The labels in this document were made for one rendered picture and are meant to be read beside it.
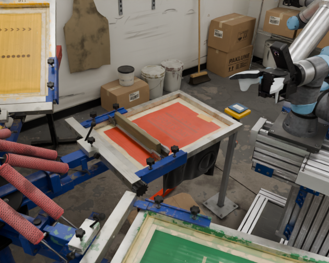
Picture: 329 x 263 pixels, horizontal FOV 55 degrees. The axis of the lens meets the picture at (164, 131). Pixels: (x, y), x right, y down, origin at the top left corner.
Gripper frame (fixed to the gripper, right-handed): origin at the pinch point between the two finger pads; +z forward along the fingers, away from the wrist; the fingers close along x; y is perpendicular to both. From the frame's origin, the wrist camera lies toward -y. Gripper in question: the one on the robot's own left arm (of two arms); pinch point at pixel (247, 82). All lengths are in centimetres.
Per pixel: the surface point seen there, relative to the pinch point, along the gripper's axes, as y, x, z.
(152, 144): 54, 70, -7
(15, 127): 56, 143, 49
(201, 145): 61, 61, -34
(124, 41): 52, 302, -107
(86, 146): 49, 80, 25
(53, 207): 53, 49, 51
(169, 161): 59, 57, -9
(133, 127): 51, 86, -5
